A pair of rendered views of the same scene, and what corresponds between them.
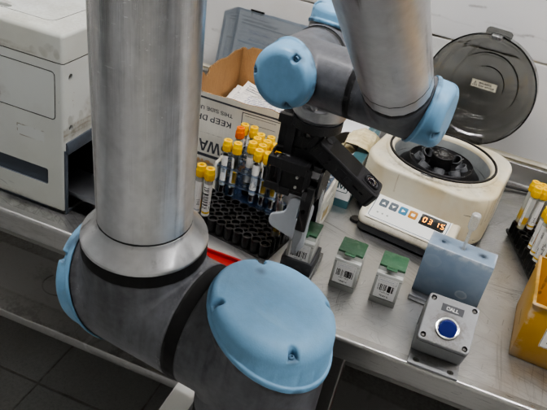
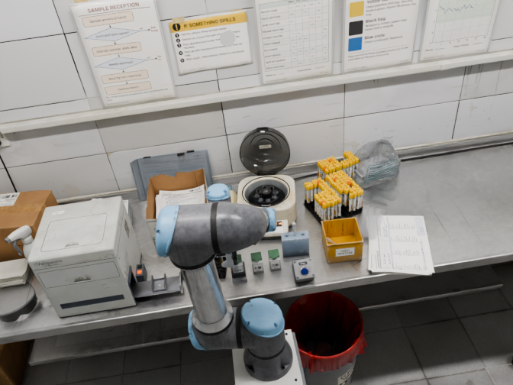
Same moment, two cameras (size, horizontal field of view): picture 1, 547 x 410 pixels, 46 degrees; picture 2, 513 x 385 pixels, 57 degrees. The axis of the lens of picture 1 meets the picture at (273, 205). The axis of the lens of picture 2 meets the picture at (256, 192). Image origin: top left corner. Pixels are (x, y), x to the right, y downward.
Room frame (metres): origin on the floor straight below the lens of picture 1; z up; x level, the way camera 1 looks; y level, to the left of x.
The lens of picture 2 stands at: (-0.37, 0.20, 2.22)
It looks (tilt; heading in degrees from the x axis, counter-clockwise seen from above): 39 degrees down; 343
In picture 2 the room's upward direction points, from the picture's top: 7 degrees counter-clockwise
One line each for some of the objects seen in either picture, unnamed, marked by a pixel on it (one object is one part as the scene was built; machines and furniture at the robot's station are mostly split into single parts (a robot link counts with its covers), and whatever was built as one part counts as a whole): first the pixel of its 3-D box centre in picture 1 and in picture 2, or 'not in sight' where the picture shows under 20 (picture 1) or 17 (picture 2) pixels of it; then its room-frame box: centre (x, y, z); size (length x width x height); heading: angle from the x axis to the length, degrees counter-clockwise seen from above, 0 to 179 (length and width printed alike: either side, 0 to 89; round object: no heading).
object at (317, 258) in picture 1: (299, 260); (238, 270); (0.81, -0.06, 0.89); 0.09 x 0.05 x 0.04; 166
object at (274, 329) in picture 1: (258, 348); (261, 325); (0.42, -0.01, 1.07); 0.13 x 0.12 x 0.14; 67
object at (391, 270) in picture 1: (388, 279); (274, 260); (0.78, -0.19, 0.91); 0.05 x 0.04 x 0.07; 166
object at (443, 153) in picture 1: (438, 168); (266, 196); (1.07, -0.29, 0.97); 0.15 x 0.15 x 0.07
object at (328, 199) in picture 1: (274, 185); not in sight; (0.99, 0.00, 0.91); 0.20 x 0.10 x 0.07; 76
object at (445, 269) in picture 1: (452, 274); (295, 244); (0.80, -0.29, 0.92); 0.10 x 0.07 x 0.10; 70
